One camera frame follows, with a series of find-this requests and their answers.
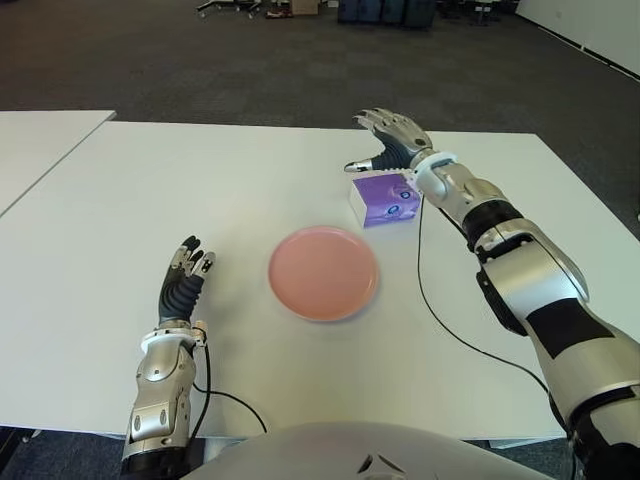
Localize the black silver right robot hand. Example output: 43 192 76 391
343 108 435 174

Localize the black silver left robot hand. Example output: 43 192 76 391
158 236 217 329

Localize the purple tissue paper pack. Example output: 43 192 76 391
351 172 420 230

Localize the pink round plate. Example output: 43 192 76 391
267 225 380 322

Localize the dark blue cabinet row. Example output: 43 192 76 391
337 0 436 29

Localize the white office desk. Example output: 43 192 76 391
437 0 511 24

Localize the silver robot torso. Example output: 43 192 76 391
179 422 551 480

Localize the white neighbouring table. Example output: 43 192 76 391
0 109 117 216

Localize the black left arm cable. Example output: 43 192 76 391
189 339 269 441

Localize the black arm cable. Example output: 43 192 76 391
415 194 571 436
189 339 269 441

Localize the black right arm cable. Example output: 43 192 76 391
415 194 571 436

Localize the white wheeled trolley frame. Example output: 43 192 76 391
196 0 261 20

